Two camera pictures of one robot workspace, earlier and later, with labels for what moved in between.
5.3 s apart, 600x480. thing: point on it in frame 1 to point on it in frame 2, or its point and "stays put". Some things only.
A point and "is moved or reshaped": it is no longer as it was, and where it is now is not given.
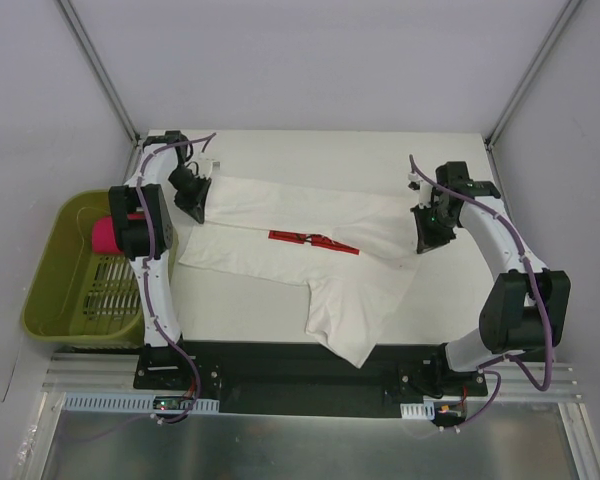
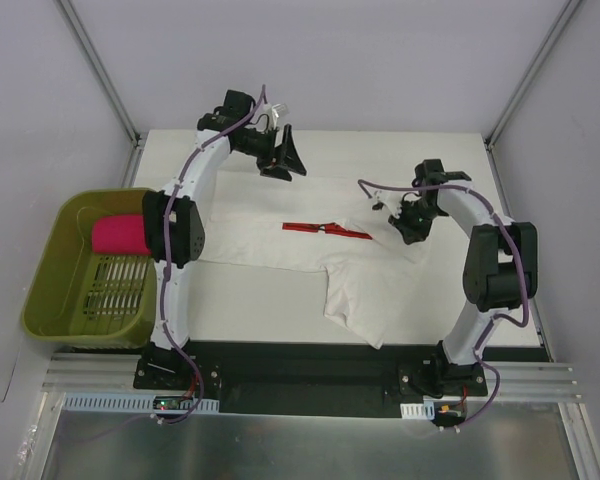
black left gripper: (192, 195) to (276, 153)
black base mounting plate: (299, 379) stays put
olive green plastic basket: (75, 293) stays put
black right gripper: (431, 230) to (406, 223)
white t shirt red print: (354, 253) is moved or reshaped
